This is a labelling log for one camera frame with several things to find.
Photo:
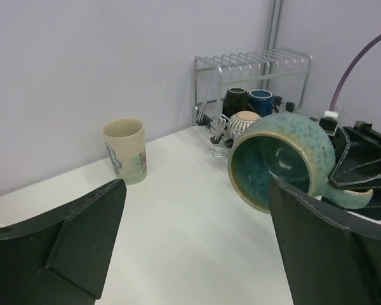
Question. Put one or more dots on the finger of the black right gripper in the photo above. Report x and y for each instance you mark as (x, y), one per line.
(358, 157)
(378, 203)

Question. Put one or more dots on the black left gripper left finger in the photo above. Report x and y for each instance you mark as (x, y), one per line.
(62, 256)

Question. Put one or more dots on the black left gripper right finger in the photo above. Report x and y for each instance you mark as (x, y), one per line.
(329, 256)

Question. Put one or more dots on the teal green mug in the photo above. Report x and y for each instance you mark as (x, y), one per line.
(294, 149)

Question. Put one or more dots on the dark blue mug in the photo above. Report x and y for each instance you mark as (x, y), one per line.
(261, 100)

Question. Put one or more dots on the grey striped mug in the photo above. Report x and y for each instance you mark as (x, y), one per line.
(240, 121)

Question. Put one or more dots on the tall beige floral cup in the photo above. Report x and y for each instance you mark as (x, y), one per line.
(125, 142)

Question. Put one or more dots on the black mug cream inside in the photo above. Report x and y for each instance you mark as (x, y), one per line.
(235, 100)

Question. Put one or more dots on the clear dish rack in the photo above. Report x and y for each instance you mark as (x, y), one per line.
(282, 71)

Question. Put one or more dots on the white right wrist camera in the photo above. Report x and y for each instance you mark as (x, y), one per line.
(329, 120)

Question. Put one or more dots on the right aluminium frame post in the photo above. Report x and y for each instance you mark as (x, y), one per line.
(273, 23)

